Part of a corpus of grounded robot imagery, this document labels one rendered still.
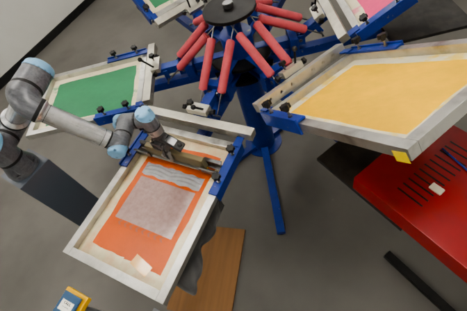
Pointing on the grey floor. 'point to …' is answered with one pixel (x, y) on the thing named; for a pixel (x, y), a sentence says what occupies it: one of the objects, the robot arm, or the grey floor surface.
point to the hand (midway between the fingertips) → (175, 156)
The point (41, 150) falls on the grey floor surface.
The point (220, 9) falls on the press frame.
